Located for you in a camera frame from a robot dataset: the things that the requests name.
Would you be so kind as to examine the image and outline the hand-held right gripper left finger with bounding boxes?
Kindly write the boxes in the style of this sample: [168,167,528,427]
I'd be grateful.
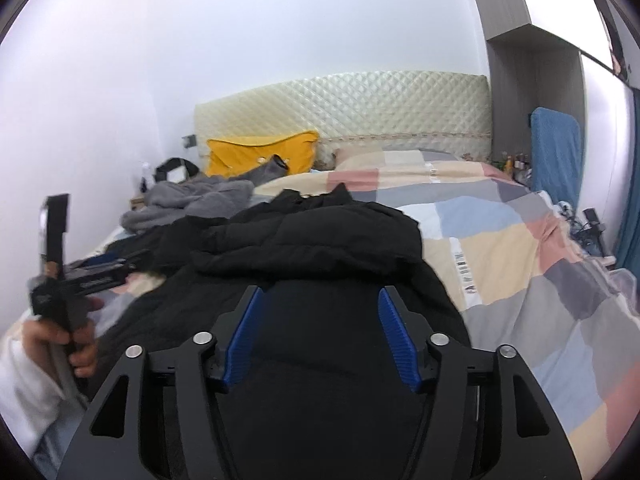
[56,285,266,480]

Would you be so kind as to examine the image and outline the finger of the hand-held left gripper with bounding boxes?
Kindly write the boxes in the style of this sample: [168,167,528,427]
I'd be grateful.
[69,254,118,270]
[114,249,157,277]

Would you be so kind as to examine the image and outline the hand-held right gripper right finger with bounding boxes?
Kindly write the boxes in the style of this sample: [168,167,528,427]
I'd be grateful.
[377,285,583,480]

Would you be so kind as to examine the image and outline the black padded jacket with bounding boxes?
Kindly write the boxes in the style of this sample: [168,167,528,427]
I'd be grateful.
[82,182,473,480]

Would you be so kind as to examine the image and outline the person's left forearm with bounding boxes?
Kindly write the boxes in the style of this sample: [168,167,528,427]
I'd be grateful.
[0,330,88,463]

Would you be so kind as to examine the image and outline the person's left hand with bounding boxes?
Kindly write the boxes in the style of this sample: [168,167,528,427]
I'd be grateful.
[22,297,105,379]

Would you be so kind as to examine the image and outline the grey fleece garment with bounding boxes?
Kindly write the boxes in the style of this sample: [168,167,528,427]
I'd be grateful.
[120,176,256,235]

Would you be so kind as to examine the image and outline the black bag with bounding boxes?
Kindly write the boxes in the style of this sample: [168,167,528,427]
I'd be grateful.
[152,157,198,183]

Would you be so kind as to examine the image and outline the checkered duvet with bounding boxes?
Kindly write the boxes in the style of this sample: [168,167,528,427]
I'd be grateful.
[95,147,640,480]

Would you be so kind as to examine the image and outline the yellow pillow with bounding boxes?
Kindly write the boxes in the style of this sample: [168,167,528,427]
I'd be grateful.
[206,131,320,179]

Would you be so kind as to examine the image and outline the dark grey sock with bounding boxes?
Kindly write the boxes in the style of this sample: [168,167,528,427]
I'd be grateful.
[235,154,291,183]

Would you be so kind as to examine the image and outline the group of small bottles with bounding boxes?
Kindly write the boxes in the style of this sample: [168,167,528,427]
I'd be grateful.
[492,152,533,184]

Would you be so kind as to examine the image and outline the white plastic bag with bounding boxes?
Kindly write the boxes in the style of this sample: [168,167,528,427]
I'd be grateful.
[607,265,640,313]

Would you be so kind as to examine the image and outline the blue towel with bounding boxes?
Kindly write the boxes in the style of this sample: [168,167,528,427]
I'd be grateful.
[530,106,583,211]

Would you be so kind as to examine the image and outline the quilted cream headboard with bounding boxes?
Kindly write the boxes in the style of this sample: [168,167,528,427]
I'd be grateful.
[194,71,493,181]

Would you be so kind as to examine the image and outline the grey wardrobe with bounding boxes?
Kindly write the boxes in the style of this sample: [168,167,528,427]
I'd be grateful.
[462,0,640,261]

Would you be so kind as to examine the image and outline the black cables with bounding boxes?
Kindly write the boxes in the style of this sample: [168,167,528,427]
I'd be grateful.
[555,202,587,242]

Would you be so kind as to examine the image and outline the black camera on stand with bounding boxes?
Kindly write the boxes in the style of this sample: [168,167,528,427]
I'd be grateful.
[582,207,608,258]

